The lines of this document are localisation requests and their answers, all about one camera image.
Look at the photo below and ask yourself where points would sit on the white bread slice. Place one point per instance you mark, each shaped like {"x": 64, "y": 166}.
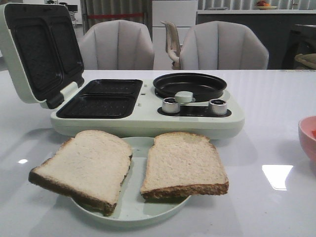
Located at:
{"x": 89, "y": 168}
{"x": 182, "y": 164}

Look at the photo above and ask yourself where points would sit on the green breakfast maker lid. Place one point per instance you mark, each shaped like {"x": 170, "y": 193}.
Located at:
{"x": 41, "y": 51}

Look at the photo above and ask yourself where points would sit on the pink bowl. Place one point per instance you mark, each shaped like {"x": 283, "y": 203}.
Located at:
{"x": 307, "y": 136}

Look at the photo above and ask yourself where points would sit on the green breakfast maker base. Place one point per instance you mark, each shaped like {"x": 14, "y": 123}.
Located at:
{"x": 130, "y": 107}

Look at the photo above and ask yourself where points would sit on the left silver control knob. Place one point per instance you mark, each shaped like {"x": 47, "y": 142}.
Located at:
{"x": 170, "y": 106}

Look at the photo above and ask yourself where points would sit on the silver control knob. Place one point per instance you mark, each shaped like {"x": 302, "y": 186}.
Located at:
{"x": 170, "y": 106}
{"x": 217, "y": 107}

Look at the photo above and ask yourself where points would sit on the black round frying pan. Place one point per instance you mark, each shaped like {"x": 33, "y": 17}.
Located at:
{"x": 203, "y": 86}

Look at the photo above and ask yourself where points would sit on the right silver control knob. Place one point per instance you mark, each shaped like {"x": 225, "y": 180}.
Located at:
{"x": 217, "y": 107}

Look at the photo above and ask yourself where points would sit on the beige plastic chair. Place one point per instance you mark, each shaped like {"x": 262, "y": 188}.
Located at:
{"x": 172, "y": 45}

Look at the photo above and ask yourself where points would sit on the left grey upholstered chair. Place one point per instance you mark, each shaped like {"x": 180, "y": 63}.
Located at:
{"x": 117, "y": 45}

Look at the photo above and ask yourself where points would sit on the grey upholstered chair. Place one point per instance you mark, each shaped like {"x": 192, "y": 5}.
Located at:
{"x": 219, "y": 45}
{"x": 117, "y": 45}

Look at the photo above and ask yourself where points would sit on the right grey upholstered chair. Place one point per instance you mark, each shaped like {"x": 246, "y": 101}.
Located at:
{"x": 219, "y": 45}

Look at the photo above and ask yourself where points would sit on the light green round plate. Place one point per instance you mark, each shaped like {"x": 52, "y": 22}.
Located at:
{"x": 132, "y": 209}

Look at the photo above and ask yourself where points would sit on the white cabinet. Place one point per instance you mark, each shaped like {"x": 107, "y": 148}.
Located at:
{"x": 180, "y": 12}

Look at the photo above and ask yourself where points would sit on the grey kitchen counter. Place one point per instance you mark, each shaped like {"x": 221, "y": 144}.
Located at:
{"x": 272, "y": 27}

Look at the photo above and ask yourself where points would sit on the fruit plate on counter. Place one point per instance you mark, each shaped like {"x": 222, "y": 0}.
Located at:
{"x": 264, "y": 5}

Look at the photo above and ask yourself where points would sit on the dark armchair with cushion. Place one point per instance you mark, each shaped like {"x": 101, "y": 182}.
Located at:
{"x": 302, "y": 40}

